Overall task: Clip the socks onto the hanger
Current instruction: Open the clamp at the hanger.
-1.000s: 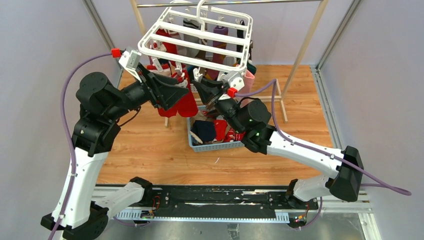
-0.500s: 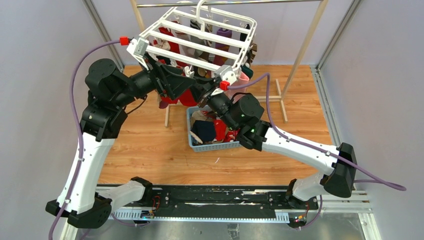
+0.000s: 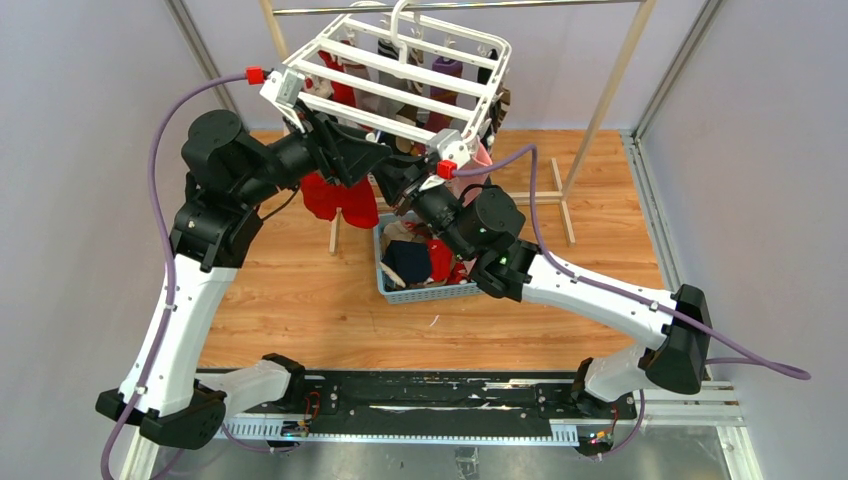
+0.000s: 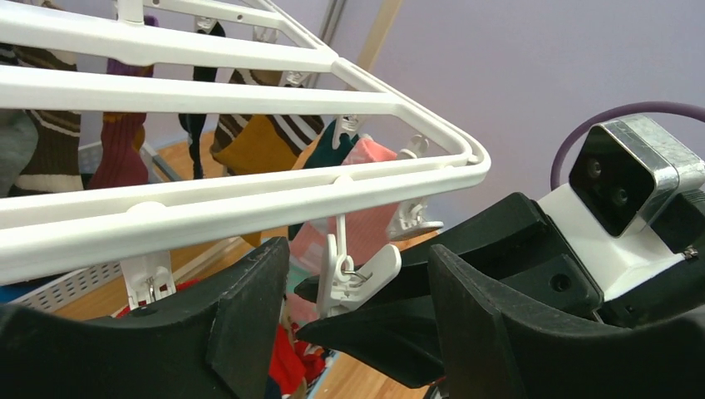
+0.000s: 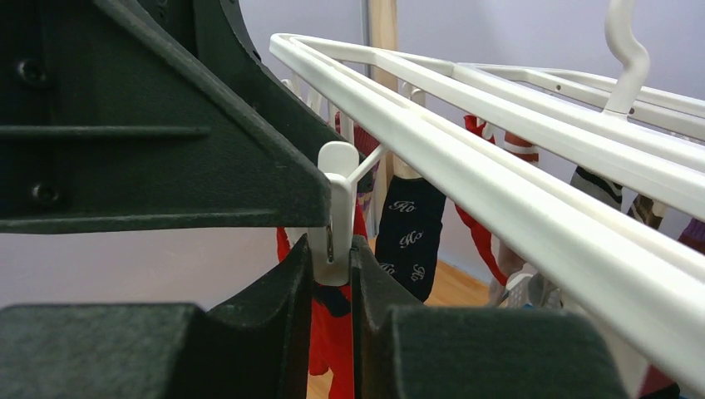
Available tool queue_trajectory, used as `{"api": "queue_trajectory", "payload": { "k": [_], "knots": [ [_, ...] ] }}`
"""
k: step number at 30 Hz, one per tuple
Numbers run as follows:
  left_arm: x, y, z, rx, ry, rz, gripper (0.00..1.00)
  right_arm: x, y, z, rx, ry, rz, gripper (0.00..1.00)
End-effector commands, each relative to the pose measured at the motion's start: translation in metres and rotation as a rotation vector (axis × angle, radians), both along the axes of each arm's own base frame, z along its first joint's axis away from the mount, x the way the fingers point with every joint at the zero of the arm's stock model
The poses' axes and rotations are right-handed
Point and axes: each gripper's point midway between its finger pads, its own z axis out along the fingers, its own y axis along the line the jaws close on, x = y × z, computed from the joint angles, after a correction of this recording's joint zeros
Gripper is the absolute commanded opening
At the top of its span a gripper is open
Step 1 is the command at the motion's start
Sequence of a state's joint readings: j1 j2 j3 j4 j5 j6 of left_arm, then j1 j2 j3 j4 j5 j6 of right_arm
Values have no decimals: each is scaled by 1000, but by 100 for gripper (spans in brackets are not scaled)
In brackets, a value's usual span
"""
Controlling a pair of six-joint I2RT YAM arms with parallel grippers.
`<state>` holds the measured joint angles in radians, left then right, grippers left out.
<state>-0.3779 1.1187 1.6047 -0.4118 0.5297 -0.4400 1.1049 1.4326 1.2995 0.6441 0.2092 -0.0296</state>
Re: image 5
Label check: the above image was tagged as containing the white hanger clip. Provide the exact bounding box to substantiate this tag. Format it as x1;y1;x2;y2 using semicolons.
308;141;387;287

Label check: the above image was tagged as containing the grey sock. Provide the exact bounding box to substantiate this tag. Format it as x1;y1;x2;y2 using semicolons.
527;166;623;308

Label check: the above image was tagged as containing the maroon purple striped beige sock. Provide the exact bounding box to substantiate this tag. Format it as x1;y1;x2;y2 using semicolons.
353;122;379;194

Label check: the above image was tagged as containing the white clip sock hanger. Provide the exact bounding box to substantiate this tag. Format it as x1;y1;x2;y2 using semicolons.
269;1;704;395

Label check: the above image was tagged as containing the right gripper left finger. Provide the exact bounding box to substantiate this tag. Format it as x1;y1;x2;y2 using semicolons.
1;238;312;398

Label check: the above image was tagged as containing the wooden clothes rack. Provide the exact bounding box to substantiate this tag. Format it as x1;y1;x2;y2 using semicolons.
361;0;398;237

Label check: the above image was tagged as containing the red snowman sock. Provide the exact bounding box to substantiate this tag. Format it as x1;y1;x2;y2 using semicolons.
275;206;369;399

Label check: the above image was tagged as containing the navy santa ho sock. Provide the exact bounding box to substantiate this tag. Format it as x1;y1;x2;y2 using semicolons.
375;157;446;302

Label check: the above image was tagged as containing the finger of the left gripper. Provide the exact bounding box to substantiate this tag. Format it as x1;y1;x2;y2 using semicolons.
1;1;330;234
140;1;341;176

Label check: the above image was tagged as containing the white plastic basket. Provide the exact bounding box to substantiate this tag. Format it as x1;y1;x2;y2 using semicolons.
504;273;534;308

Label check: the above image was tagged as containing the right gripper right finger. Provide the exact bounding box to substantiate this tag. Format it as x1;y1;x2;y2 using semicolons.
350;236;627;398

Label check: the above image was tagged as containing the brown striped sock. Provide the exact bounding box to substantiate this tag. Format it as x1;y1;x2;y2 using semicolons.
627;194;668;229

